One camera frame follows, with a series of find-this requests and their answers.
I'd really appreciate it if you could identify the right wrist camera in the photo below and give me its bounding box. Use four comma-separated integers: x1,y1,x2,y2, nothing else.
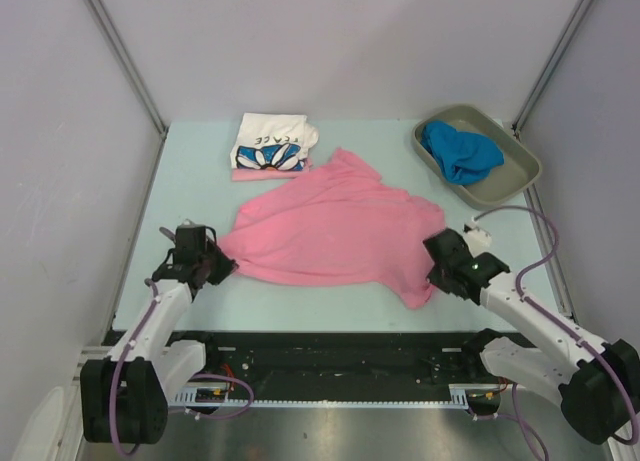
462,221,492,250

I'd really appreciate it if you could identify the blue t shirt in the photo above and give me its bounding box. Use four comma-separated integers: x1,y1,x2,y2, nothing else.
420,121,505,186

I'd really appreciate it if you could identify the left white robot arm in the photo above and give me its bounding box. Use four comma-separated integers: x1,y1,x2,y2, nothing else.
80,222,237,449

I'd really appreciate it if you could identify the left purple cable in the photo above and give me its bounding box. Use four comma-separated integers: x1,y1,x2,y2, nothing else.
109,278,256,456

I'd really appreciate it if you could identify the white flower print t shirt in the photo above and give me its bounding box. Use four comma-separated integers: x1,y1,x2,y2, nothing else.
230,113,319,171

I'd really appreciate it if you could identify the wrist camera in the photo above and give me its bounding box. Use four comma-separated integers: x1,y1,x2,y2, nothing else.
159,219,194,243
462,221,492,250

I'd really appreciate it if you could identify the left aluminium frame post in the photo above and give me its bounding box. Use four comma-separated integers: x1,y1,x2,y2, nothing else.
83,0,168,140

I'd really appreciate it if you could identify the aluminium frame post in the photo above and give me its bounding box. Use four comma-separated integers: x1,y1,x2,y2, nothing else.
511,0,597,139
83,0,168,140

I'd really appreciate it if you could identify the folded pink t shirt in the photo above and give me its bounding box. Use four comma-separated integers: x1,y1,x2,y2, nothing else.
231,158,314,182

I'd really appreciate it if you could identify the purple cable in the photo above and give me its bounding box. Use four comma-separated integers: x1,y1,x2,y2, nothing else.
109,278,256,456
472,205,639,457

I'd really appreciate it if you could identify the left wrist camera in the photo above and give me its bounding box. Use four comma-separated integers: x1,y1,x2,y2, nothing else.
159,219,194,243

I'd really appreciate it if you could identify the pink t shirt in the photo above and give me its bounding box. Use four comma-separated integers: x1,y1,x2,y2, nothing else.
231,158,314,182
219,148,445,309

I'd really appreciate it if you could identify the grey slotted cable duct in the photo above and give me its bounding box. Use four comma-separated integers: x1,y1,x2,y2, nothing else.
167,384,506,410

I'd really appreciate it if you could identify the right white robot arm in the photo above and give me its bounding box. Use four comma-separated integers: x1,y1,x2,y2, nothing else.
423,228,639,444

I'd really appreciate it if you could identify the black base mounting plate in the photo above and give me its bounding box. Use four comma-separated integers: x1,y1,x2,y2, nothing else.
169,331,502,401

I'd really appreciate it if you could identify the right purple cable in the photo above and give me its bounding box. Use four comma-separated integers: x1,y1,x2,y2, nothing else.
472,205,639,457

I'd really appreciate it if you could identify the right aluminium frame post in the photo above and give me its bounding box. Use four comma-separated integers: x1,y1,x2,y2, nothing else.
511,0,597,139

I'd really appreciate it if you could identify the grey plastic tray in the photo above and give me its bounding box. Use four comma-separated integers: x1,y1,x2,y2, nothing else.
412,104,542,210

